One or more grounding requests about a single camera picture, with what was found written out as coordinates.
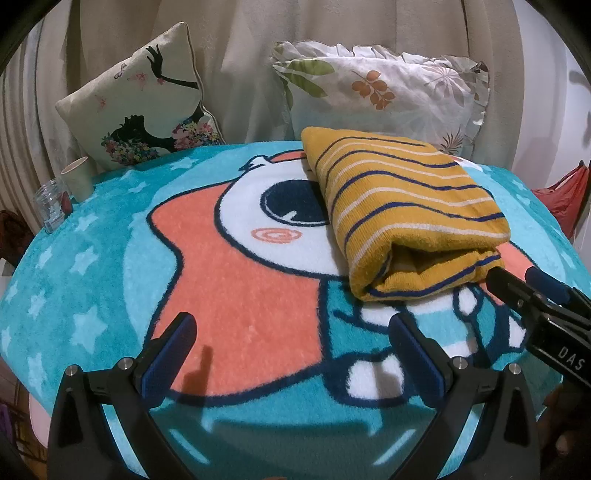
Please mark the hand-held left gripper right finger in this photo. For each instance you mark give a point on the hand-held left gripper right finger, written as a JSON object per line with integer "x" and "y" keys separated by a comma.
{"x": 418, "y": 364}

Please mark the paper cup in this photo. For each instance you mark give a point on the paper cup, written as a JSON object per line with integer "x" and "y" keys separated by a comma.
{"x": 79, "y": 180}

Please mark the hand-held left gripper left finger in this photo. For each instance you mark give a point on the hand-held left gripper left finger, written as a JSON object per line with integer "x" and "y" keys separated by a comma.
{"x": 168, "y": 364}

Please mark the red plastic bag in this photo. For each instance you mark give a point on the red plastic bag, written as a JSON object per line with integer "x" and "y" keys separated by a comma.
{"x": 565, "y": 194}

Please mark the teal cartoon printed blanket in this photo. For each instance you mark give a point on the teal cartoon printed blanket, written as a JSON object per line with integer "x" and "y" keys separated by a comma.
{"x": 207, "y": 277}

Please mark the cream dancer print cushion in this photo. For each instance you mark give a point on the cream dancer print cushion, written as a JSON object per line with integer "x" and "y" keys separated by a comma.
{"x": 134, "y": 101}

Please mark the clear glass jar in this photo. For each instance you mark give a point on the clear glass jar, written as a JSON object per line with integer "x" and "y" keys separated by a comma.
{"x": 50, "y": 205}

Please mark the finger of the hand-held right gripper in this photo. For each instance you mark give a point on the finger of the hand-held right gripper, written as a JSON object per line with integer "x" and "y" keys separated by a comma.
{"x": 510, "y": 288}
{"x": 547, "y": 284}

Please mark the beige curtain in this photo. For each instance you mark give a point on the beige curtain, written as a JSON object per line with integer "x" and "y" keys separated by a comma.
{"x": 240, "y": 46}

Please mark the white floral pillow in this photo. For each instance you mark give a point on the white floral pillow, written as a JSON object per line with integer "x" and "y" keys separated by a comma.
{"x": 369, "y": 92}

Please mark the yellow striped sweater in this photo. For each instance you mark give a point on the yellow striped sweater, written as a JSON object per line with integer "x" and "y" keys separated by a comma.
{"x": 406, "y": 207}

